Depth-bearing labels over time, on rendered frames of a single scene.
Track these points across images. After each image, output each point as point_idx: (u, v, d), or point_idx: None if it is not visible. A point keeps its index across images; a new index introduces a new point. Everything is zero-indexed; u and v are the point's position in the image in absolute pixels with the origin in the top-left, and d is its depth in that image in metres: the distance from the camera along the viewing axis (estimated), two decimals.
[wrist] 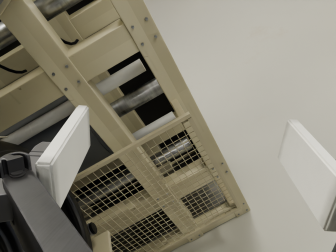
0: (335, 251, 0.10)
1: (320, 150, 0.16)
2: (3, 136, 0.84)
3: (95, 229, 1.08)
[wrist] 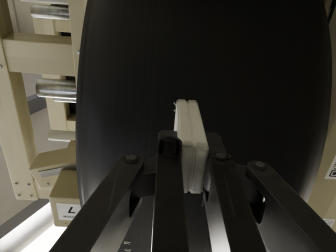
0: (227, 226, 0.11)
1: (196, 123, 0.18)
2: None
3: None
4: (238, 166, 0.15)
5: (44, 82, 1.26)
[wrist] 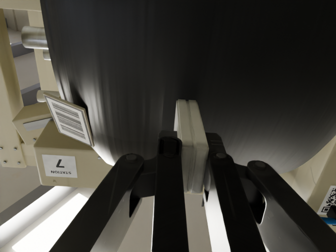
0: (227, 226, 0.11)
1: (196, 123, 0.18)
2: (55, 122, 0.29)
3: None
4: (238, 166, 0.15)
5: (30, 29, 1.11)
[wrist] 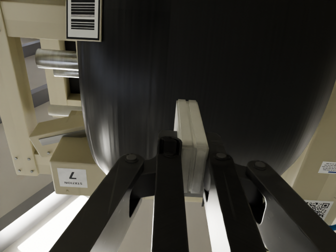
0: (227, 226, 0.11)
1: (196, 123, 0.18)
2: (66, 19, 0.29)
3: None
4: (238, 166, 0.15)
5: (43, 52, 1.23)
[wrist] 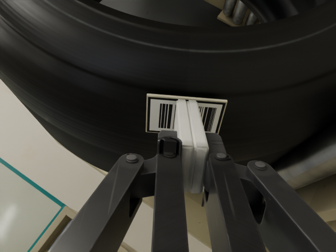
0: (227, 226, 0.11)
1: (196, 123, 0.18)
2: (172, 98, 0.22)
3: None
4: (238, 166, 0.15)
5: None
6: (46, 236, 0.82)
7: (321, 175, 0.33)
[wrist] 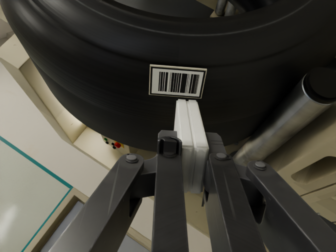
0: (227, 226, 0.11)
1: (196, 123, 0.18)
2: (167, 67, 0.32)
3: None
4: (238, 166, 0.15)
5: None
6: (56, 213, 0.91)
7: (285, 134, 0.42)
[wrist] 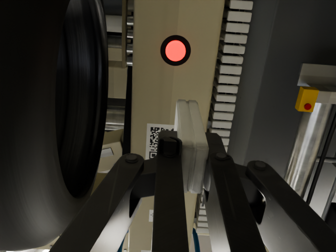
0: (227, 226, 0.11)
1: (196, 123, 0.18)
2: None
3: None
4: (238, 166, 0.15)
5: None
6: None
7: None
